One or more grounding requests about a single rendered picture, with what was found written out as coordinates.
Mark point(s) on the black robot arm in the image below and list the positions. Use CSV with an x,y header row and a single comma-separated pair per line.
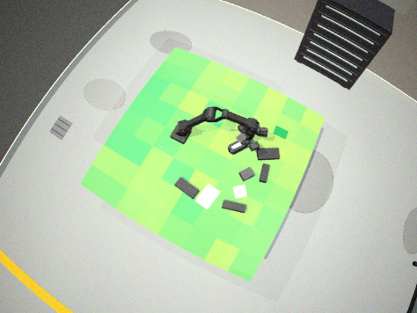
x,y
251,125

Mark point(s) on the small green flat block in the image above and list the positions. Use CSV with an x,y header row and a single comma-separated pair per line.
x,y
280,132

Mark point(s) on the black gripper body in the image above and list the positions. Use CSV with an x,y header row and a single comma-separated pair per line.
x,y
254,145

